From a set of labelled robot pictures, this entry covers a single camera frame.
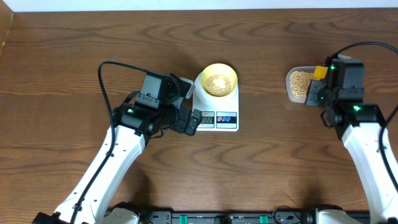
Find yellow measuring scoop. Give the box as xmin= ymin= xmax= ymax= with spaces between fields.
xmin=313 ymin=65 xmax=328 ymax=81

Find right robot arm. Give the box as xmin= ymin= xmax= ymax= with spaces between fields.
xmin=305 ymin=57 xmax=397 ymax=223

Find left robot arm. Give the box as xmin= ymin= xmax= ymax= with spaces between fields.
xmin=33 ymin=72 xmax=202 ymax=223

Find white kitchen scale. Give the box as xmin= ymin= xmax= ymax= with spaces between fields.
xmin=193 ymin=73 xmax=239 ymax=132

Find soybeans in bowl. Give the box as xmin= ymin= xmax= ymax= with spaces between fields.
xmin=204 ymin=74 xmax=233 ymax=97

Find yellow bowl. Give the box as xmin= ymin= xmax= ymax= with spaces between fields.
xmin=200 ymin=63 xmax=238 ymax=97

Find soybeans in container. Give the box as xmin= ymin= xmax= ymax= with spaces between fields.
xmin=290 ymin=71 xmax=313 ymax=97

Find clear plastic container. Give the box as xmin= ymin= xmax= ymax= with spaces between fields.
xmin=286 ymin=66 xmax=316 ymax=103

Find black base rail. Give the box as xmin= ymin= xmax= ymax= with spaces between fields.
xmin=102 ymin=202 xmax=374 ymax=224

